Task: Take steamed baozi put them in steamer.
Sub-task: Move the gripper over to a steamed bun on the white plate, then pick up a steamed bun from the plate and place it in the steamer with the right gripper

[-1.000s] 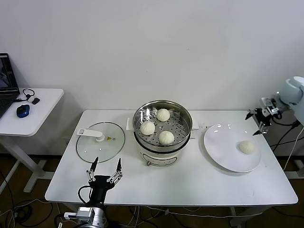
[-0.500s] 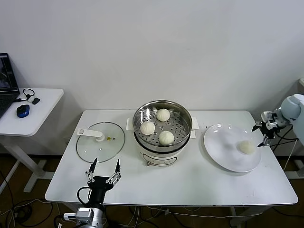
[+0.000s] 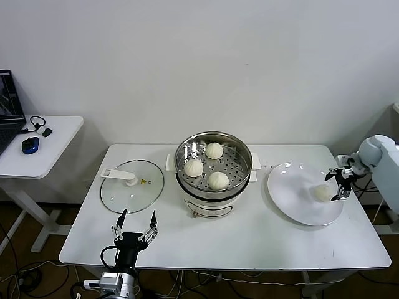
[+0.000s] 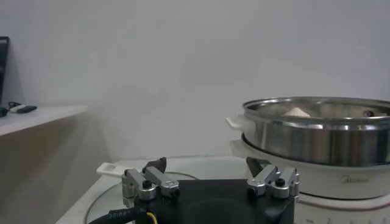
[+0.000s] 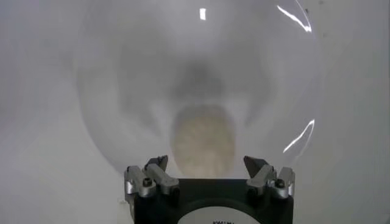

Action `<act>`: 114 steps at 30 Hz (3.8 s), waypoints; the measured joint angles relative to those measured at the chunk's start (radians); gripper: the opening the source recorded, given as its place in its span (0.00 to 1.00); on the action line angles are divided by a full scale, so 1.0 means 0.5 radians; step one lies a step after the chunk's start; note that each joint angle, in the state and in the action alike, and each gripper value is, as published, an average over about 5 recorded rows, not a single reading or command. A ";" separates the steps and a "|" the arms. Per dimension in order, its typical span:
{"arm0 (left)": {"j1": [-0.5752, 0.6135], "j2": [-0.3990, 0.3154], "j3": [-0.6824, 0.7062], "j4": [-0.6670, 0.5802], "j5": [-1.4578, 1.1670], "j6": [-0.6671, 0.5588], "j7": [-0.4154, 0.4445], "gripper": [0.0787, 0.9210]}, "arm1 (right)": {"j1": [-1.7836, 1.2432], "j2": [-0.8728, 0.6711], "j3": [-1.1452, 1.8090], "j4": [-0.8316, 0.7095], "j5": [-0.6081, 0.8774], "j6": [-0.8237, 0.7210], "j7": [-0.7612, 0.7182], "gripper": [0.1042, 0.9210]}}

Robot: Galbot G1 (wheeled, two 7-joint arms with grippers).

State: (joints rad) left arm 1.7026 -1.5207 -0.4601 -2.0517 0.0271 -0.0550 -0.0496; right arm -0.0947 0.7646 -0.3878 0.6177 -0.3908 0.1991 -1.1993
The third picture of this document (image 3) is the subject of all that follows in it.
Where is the black floor cable coil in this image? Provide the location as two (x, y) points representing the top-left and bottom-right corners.
(17, 268), (44, 293)

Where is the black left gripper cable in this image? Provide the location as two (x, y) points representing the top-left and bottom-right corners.
(100, 245), (120, 272)

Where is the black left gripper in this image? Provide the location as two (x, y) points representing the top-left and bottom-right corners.
(110, 208), (160, 275)

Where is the white steamed baozi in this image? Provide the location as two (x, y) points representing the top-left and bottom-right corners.
(183, 159), (204, 178)
(204, 142), (224, 159)
(312, 184), (332, 202)
(208, 171), (230, 191)

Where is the black earphone cable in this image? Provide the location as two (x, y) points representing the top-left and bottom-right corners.
(18, 115), (47, 135)

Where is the perforated steel steamer basket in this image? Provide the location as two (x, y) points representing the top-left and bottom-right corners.
(173, 131), (254, 201)

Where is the black laptop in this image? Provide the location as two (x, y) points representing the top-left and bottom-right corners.
(0, 69), (28, 156)

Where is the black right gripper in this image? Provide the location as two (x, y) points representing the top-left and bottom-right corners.
(324, 166), (357, 202)

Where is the white round plate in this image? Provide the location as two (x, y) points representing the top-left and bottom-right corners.
(267, 161), (345, 227)

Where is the glass lid white handle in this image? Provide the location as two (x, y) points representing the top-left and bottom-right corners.
(100, 159), (165, 215)

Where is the blue computer mouse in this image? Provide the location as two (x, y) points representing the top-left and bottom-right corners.
(21, 136), (41, 155)

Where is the white electric cooker base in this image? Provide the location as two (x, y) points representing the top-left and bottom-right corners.
(166, 152), (262, 220)

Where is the white side table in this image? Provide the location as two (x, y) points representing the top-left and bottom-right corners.
(0, 115), (85, 253)

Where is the white furniture foot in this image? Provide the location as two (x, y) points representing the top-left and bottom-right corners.
(373, 211), (399, 237)

